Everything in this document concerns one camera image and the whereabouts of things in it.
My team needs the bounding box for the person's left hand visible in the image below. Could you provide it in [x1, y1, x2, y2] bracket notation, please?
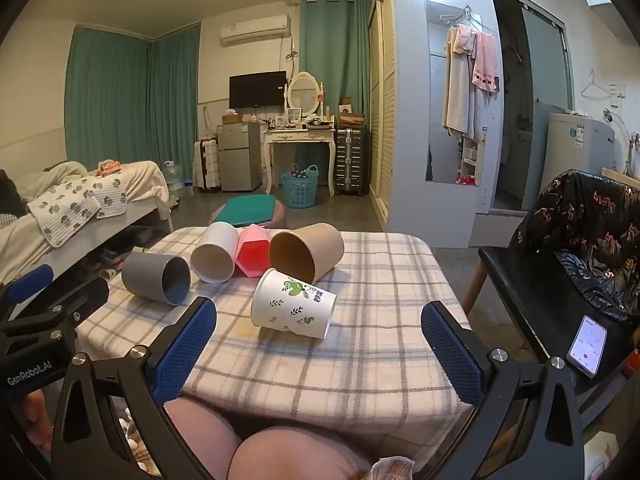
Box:
[20, 391, 54, 454]

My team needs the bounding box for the pink hanging towel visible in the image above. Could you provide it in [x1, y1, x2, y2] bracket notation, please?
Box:
[469, 29, 501, 94]

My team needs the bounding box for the checked tablecloth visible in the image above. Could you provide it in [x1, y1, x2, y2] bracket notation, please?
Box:
[75, 226, 477, 437]

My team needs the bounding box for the brown paper cup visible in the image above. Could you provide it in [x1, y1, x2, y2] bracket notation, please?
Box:
[269, 223, 346, 286]

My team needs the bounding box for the person's left leg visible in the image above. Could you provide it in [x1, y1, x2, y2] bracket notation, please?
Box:
[164, 396, 247, 480]

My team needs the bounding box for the bed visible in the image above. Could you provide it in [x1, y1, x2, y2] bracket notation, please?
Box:
[0, 160, 175, 288]

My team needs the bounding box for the white air conditioner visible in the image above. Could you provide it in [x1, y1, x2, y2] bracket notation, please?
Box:
[220, 14, 292, 45]

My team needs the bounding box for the person's leg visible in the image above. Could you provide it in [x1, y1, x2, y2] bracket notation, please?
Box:
[229, 425, 373, 480]
[164, 396, 247, 480]

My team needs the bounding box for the white washing machine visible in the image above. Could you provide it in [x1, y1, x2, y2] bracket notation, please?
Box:
[546, 112, 616, 197]

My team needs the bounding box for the cardboard box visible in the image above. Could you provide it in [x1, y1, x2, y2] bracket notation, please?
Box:
[339, 97, 365, 130]

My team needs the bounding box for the grey cup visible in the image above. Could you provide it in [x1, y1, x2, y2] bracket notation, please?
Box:
[121, 251, 193, 307]

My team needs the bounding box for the black chair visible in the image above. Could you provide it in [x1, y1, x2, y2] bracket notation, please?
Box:
[460, 169, 640, 428]

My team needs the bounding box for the round pouf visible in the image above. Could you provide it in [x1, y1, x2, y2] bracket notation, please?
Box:
[208, 200, 287, 234]

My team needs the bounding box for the smartphone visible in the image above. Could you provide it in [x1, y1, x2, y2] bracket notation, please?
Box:
[566, 315, 608, 379]

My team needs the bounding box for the wide green curtain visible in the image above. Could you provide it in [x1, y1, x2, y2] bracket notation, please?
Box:
[64, 24, 202, 175]

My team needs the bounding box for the narrow green curtain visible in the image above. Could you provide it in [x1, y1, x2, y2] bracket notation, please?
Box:
[298, 0, 372, 135]

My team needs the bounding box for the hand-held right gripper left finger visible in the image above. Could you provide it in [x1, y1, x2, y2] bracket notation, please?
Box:
[50, 296, 221, 480]

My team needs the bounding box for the pink checked cloth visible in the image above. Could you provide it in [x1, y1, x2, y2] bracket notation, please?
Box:
[367, 456, 417, 480]

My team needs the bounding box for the blue laundry basket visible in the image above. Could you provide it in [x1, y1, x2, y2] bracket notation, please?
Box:
[280, 164, 320, 210]

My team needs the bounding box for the leaf-patterned blanket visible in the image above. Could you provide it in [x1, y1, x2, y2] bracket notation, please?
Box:
[26, 176, 127, 249]

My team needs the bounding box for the wire clothes hanger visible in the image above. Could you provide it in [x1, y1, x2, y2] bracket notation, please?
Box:
[579, 69, 612, 103]

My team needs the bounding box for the oval white mirror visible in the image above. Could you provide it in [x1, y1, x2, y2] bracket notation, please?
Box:
[286, 70, 326, 117]

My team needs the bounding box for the dark floral cloth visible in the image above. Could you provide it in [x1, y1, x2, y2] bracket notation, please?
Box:
[517, 169, 640, 325]

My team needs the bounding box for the grey small fridge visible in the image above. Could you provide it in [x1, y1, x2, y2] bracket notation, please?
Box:
[216, 122, 264, 193]

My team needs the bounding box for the water jug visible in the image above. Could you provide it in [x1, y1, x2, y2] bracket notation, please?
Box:
[163, 160, 186, 200]

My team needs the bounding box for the white dressing table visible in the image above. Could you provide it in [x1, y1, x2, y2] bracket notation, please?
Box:
[263, 124, 337, 197]

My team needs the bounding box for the grey duvet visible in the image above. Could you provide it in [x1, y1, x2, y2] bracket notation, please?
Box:
[15, 161, 93, 202]

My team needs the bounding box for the white suitcase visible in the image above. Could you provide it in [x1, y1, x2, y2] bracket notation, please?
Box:
[193, 138, 222, 194]

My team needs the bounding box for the red cup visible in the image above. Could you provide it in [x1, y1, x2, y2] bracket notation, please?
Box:
[236, 225, 274, 279]

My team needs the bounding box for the person's right leg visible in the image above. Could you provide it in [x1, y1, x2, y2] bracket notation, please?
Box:
[229, 425, 373, 480]

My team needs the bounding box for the black suitcase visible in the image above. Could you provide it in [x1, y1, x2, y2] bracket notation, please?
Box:
[333, 128, 370, 198]

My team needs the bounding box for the white hanging towel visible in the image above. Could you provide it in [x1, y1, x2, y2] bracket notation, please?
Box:
[442, 24, 477, 139]

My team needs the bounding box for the white paper sheet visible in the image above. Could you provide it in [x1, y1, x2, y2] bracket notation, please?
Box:
[582, 429, 624, 480]

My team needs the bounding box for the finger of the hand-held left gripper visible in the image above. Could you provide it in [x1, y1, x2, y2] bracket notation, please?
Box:
[0, 277, 110, 343]
[0, 264, 55, 307]

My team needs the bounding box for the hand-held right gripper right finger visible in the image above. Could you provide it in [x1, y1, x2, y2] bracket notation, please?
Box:
[420, 301, 588, 480]

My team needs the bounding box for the white wardrobe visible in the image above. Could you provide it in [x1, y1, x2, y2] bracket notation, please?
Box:
[368, 0, 503, 249]

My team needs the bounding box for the leaf-printed white paper cup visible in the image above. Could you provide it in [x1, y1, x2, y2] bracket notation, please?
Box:
[250, 268, 338, 340]

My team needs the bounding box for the green cushion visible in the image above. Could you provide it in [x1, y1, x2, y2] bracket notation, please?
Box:
[212, 195, 279, 226]

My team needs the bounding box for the black television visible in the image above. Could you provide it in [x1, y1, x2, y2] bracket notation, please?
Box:
[229, 71, 289, 109]

